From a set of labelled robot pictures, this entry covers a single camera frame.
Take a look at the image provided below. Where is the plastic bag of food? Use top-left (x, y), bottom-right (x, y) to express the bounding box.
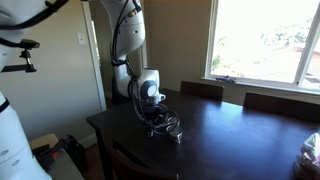
top-left (294, 133), bottom-right (320, 180)

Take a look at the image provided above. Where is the dark wooden dining table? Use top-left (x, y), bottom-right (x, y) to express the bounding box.
top-left (87, 89), bottom-right (319, 180)

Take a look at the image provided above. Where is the dark chair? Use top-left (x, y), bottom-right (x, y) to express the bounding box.
top-left (243, 92), bottom-right (320, 123)
top-left (180, 81), bottom-right (224, 101)

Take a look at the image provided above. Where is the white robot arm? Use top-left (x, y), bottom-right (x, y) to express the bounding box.
top-left (0, 0), bottom-right (165, 180)

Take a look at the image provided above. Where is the black camera on mount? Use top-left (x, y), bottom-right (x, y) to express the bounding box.
top-left (0, 38), bottom-right (40, 73)

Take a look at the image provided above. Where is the dark chair far right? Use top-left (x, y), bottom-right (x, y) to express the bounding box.
top-left (243, 92), bottom-right (320, 123)

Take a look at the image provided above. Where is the white light switch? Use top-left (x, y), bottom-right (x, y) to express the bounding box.
top-left (77, 33), bottom-right (87, 45)

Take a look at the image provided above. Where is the black toolbox red latch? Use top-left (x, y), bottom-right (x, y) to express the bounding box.
top-left (31, 134), bottom-right (90, 174)

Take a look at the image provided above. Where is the dark chair far left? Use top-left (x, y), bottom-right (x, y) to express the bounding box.
top-left (180, 81), bottom-right (224, 101)

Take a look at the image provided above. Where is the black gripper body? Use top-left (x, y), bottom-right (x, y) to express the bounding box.
top-left (143, 104), bottom-right (175, 135)

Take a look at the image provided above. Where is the rounded wooden chair near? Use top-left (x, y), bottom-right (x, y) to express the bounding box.
top-left (101, 131), bottom-right (179, 180)

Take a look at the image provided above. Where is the purple item on windowsill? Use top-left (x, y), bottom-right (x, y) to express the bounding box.
top-left (216, 76), bottom-right (236, 83)

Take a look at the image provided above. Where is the large steel measuring cup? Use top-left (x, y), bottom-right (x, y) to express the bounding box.
top-left (166, 126), bottom-right (183, 144)

